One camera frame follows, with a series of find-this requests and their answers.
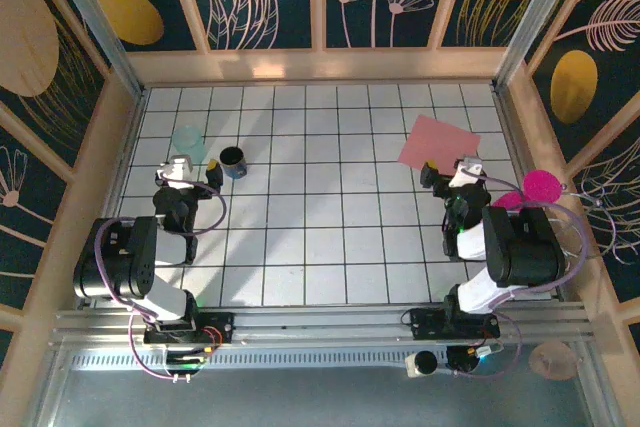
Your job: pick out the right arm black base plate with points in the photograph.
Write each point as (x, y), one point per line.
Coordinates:
(425, 327)

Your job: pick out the dark blue mug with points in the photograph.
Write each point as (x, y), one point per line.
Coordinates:
(234, 164)

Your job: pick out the aluminium frame post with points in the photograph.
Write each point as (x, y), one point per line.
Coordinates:
(95, 22)
(535, 22)

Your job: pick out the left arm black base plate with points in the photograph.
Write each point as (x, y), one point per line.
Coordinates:
(225, 322)

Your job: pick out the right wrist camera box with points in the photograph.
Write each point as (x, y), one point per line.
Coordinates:
(467, 169)

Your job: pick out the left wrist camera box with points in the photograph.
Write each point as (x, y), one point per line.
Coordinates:
(176, 168)

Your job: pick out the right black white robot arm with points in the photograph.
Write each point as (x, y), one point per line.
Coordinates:
(525, 247)

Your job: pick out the aluminium mounting rail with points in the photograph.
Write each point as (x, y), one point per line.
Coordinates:
(325, 327)

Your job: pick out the translucent pink round disc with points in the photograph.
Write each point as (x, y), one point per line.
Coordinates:
(552, 359)

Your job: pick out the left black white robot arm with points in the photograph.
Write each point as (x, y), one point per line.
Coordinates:
(125, 267)

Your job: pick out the magenta felt disc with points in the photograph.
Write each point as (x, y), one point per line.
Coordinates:
(509, 199)
(542, 186)

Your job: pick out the small white black webcam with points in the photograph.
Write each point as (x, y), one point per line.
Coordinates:
(425, 363)

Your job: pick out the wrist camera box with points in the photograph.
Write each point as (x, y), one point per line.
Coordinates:
(467, 169)
(176, 168)

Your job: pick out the pink square paper sheet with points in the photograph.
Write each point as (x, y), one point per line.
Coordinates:
(440, 142)

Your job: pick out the clear teal plastic cup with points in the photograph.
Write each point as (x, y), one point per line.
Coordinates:
(190, 142)

